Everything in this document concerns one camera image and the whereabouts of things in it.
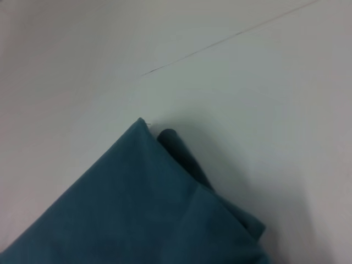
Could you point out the teal blue shirt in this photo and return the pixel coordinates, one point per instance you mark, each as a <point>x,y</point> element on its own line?
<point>137,206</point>

